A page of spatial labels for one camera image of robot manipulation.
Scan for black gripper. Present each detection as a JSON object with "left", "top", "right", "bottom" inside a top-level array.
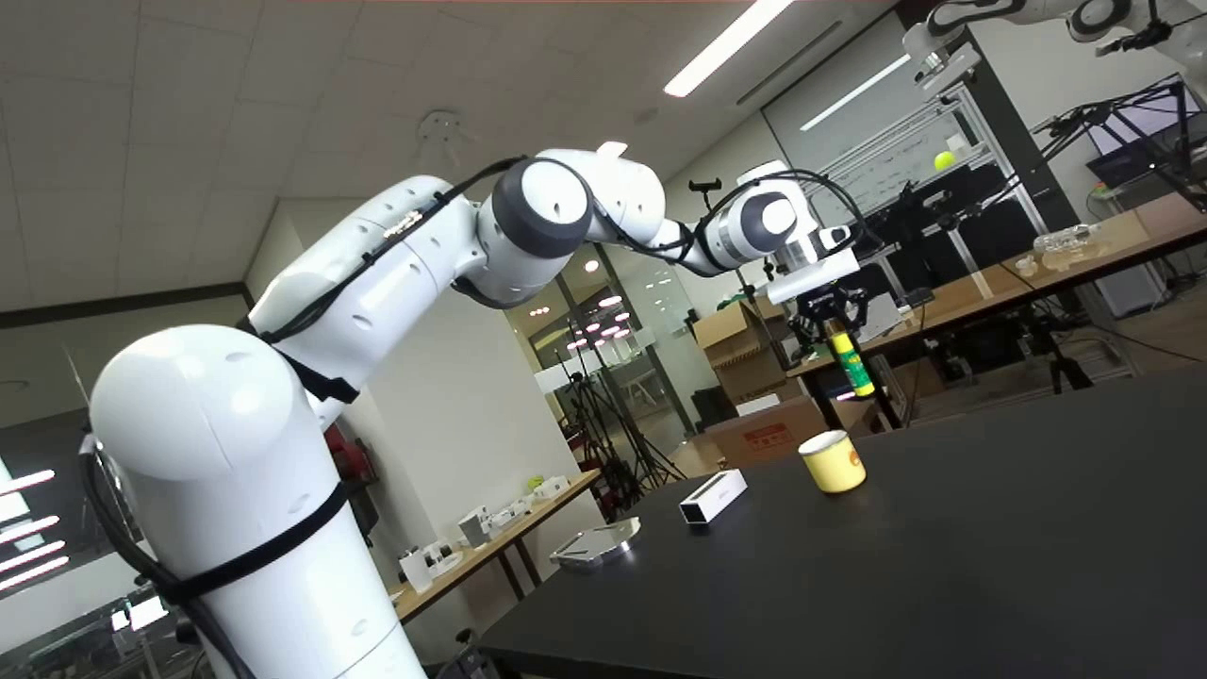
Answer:
[{"left": 786, "top": 284, "right": 885, "bottom": 368}]

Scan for green glue stick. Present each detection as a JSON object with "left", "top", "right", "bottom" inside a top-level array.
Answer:
[{"left": 825, "top": 327, "right": 880, "bottom": 402}]

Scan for yellow enamel mug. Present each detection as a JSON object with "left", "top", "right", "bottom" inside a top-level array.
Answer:
[{"left": 796, "top": 427, "right": 871, "bottom": 498}]

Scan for stacked cardboard boxes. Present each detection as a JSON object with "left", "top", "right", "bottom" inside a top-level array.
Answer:
[{"left": 689, "top": 296, "right": 793, "bottom": 407}]

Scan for brown cardboard box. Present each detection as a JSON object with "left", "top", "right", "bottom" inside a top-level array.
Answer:
[{"left": 698, "top": 391, "right": 830, "bottom": 475}]

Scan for long wooden desk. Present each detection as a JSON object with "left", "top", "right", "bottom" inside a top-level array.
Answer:
[{"left": 786, "top": 183, "right": 1207, "bottom": 438}]

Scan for black monitor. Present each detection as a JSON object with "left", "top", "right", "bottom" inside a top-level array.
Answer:
[{"left": 957, "top": 201, "right": 1041, "bottom": 274}]

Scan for white rectangular box device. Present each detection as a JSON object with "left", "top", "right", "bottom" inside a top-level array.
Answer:
[{"left": 677, "top": 469, "right": 751, "bottom": 530}]

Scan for long ceiling light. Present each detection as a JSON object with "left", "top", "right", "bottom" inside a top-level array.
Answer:
[
  {"left": 660, "top": 0, "right": 798, "bottom": 100},
  {"left": 798, "top": 51, "right": 918, "bottom": 135}
]

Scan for black tripod cluster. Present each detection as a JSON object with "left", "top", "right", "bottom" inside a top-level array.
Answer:
[{"left": 551, "top": 363, "right": 689, "bottom": 504}]

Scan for white flat tray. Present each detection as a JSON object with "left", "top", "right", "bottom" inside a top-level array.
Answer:
[{"left": 547, "top": 516, "right": 645, "bottom": 576}]

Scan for narrow wooden side table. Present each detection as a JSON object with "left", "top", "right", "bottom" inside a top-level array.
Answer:
[{"left": 390, "top": 469, "right": 607, "bottom": 628}]

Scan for small white boxes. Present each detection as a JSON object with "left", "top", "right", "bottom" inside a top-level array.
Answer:
[{"left": 395, "top": 539, "right": 464, "bottom": 597}]

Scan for red fire extinguisher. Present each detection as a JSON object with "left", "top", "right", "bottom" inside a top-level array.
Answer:
[{"left": 327, "top": 420, "right": 382, "bottom": 544}]

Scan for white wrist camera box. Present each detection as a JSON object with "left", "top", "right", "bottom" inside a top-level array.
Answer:
[{"left": 762, "top": 242, "right": 900, "bottom": 304}]

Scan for white robot arm black cables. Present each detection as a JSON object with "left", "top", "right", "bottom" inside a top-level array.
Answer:
[{"left": 922, "top": 0, "right": 1207, "bottom": 59}]

